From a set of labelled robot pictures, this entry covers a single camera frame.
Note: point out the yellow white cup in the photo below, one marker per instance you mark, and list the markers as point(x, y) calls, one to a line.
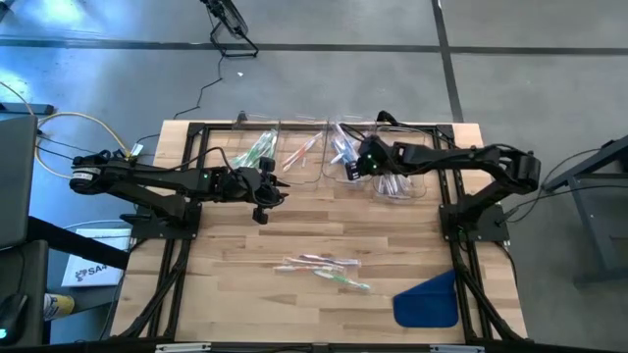
point(59, 306)

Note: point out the black table clamp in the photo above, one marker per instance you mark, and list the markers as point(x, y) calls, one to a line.
point(385, 116)
point(241, 116)

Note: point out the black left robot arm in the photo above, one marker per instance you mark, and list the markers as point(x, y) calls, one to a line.
point(147, 179)

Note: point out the laptop computer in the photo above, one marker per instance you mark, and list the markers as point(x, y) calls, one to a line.
point(17, 181)

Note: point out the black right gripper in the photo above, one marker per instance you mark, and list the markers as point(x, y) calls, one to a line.
point(375, 157)

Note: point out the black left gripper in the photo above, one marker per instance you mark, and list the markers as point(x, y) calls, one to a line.
point(245, 185)

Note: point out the clear plastic bin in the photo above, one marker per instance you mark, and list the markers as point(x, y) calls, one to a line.
point(314, 171)
point(417, 188)
point(225, 142)
point(329, 171)

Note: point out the blue cloth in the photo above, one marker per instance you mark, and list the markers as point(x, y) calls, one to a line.
point(427, 304)

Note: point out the white frame bracket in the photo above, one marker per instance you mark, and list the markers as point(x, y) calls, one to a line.
point(181, 348)
point(456, 349)

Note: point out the black equipment stand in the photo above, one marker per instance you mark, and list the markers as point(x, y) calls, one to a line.
point(603, 157)

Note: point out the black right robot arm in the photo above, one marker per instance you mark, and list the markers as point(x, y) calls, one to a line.
point(466, 157)

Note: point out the white printed cardboard box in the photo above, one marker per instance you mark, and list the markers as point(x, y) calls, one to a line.
point(93, 272)

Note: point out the black side desk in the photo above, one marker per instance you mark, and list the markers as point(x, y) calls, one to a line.
point(73, 242)

